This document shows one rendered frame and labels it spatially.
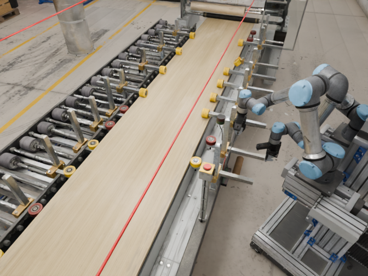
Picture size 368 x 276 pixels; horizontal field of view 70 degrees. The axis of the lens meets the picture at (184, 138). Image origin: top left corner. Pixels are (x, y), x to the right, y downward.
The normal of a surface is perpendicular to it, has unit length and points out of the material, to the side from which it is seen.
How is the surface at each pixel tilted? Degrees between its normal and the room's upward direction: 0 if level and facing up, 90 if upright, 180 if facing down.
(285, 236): 0
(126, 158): 0
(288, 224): 0
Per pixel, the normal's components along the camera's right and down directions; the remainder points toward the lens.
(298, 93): -0.86, 0.26
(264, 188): 0.00, -0.73
